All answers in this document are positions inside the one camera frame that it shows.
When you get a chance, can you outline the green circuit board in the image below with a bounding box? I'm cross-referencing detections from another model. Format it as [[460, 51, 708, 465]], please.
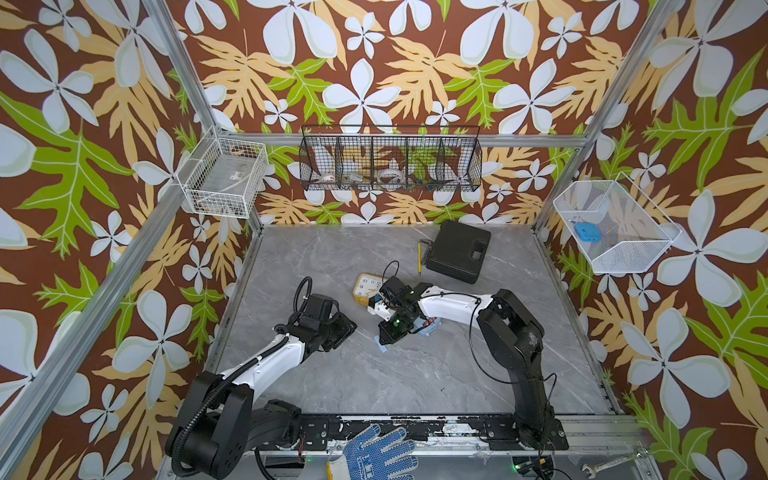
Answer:
[[512, 457, 554, 479]]

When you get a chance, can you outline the black plastic tool case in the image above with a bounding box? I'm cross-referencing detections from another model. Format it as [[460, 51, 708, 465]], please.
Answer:
[[424, 220, 492, 284]]

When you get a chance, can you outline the white wire basket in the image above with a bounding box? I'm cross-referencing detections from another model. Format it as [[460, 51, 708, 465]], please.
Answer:
[[177, 128, 270, 219], [553, 173, 682, 276]]

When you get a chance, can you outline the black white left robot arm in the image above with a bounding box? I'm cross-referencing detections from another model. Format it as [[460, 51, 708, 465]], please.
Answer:
[[165, 294, 357, 479]]

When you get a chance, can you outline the blue object in basket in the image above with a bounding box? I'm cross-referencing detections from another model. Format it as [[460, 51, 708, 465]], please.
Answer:
[[574, 222, 603, 243]]

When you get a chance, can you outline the white wire basket right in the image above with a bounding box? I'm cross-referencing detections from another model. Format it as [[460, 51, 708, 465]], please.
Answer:
[[553, 173, 682, 276]]

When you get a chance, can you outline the blue white knit glove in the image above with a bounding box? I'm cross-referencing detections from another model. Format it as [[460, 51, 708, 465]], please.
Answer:
[[326, 424, 419, 480]]

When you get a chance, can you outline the light blue battery cover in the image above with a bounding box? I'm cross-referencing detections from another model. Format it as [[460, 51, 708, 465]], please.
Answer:
[[374, 335, 387, 352]]

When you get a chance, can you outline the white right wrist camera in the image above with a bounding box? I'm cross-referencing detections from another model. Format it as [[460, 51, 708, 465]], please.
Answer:
[[367, 295, 395, 321]]

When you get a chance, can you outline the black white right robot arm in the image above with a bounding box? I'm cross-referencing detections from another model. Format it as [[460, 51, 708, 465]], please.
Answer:
[[367, 276, 569, 450]]

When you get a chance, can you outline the yellow square alarm clock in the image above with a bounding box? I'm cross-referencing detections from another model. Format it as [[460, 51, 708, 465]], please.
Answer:
[[352, 273, 383, 306]]

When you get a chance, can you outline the silver open-end wrench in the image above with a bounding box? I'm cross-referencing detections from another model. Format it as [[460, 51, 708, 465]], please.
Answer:
[[581, 448, 649, 479]]

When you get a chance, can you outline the white wire basket left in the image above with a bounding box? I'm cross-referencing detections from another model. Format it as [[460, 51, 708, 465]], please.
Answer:
[[177, 128, 270, 219]]

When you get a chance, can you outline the black wire basket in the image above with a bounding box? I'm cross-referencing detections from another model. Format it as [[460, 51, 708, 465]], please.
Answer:
[[297, 124, 483, 192]]

